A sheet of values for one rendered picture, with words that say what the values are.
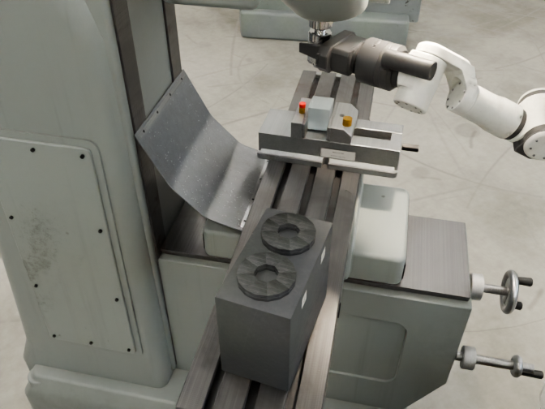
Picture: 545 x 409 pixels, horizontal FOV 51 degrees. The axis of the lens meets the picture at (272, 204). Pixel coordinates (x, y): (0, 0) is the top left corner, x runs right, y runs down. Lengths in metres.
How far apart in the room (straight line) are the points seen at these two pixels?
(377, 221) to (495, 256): 1.26
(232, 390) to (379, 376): 0.79
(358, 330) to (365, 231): 0.29
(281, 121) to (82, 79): 0.51
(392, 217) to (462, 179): 1.59
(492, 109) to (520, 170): 2.05
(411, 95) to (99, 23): 0.59
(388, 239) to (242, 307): 0.63
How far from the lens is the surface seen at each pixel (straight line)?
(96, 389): 1.89
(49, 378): 1.96
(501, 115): 1.16
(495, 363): 1.60
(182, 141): 1.40
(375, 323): 1.51
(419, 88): 1.08
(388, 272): 1.37
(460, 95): 1.14
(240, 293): 0.85
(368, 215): 1.44
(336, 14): 1.10
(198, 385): 0.98
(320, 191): 1.33
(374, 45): 1.13
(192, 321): 1.65
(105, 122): 1.23
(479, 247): 2.65
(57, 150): 1.31
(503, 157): 3.25
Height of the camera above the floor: 1.73
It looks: 40 degrees down
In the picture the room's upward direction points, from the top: straight up
